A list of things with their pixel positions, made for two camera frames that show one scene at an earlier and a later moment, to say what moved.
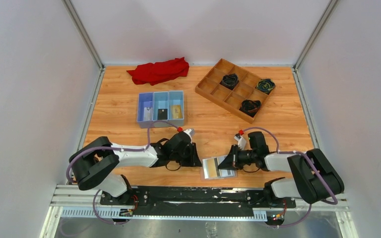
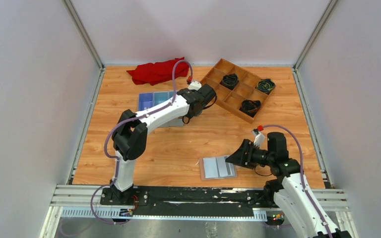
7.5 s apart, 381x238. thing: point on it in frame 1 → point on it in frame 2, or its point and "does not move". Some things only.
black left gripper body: [194, 154] → [208, 97]
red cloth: [152, 74] does not move
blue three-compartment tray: [167, 105] does not move
